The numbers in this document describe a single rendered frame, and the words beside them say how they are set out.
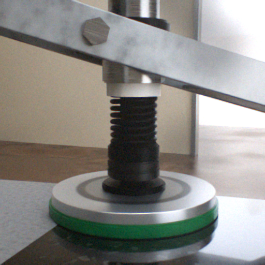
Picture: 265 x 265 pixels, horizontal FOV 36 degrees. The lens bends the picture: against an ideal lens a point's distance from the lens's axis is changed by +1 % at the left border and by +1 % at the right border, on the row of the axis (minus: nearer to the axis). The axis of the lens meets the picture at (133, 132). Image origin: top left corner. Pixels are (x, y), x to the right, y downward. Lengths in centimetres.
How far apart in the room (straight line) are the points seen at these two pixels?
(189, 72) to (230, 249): 20
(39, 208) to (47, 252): 14
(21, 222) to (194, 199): 21
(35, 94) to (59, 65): 63
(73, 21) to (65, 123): 588
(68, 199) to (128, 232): 9
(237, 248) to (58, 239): 19
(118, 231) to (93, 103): 562
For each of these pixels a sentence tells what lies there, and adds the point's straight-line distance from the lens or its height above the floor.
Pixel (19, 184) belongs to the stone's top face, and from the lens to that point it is 69.
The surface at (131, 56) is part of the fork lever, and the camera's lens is 46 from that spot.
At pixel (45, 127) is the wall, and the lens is 654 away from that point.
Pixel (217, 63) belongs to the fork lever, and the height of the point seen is 104.
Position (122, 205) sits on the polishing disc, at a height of 88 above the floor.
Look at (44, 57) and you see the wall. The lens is 648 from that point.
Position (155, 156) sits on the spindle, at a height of 92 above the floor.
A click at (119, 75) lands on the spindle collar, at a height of 102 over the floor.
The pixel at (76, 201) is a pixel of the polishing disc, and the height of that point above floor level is 88.
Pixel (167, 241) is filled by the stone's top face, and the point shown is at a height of 85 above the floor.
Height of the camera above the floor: 102
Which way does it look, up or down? 8 degrees down
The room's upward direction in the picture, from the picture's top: straight up
